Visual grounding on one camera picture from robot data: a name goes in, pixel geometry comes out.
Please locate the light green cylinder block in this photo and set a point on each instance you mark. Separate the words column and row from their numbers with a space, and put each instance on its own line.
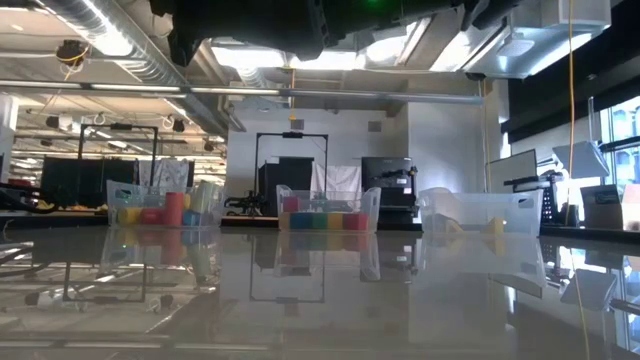
column 204, row 197

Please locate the yellow cylinder block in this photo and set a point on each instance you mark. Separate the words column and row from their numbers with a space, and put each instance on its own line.
column 187, row 200
column 129, row 215

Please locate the blue cylinder block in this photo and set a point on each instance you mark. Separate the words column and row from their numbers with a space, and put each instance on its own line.
column 191, row 218

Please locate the yellow cube block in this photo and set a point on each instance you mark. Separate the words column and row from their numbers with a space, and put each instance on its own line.
column 335, row 221
column 284, row 221

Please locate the blue cube block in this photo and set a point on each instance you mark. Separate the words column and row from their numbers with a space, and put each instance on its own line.
column 300, row 221

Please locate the green cube block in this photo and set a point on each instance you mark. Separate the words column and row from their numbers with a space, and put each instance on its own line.
column 319, row 221

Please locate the black background robot arm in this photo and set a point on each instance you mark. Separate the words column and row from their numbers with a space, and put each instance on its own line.
column 245, row 205

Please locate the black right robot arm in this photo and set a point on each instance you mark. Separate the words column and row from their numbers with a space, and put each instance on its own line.
column 400, row 12

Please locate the ceiling light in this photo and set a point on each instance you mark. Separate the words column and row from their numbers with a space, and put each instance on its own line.
column 250, row 57

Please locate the grey horizontal pipe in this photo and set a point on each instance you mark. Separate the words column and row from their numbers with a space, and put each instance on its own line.
column 350, row 95

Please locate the patterned cloth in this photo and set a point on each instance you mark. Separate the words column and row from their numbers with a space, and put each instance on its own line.
column 167, row 172

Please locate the white cloth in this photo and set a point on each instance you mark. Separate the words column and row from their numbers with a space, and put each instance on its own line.
column 337, row 180

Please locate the black equipment cabinet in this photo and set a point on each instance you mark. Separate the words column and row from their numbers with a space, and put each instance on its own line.
column 387, row 175

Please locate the clear plastic bin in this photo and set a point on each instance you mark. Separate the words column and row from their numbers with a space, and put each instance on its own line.
column 372, row 210
column 475, row 210
column 115, row 200

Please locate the black monitor panel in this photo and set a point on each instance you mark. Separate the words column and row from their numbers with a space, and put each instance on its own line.
column 75, row 180

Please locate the white ceiling disc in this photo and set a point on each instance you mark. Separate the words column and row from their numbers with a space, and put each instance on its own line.
column 516, row 47

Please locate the grey monitor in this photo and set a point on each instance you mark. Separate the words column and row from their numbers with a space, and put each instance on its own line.
column 512, row 170

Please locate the black monitor stand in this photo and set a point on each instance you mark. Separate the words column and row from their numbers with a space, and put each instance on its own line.
column 547, row 200

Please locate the white angled panel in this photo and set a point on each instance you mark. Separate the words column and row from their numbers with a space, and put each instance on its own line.
column 582, row 160

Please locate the cardboard box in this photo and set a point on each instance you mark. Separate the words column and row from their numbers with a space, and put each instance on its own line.
column 600, row 207

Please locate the black metal frame stand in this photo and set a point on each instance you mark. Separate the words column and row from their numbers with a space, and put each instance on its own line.
column 292, row 134
column 121, row 126

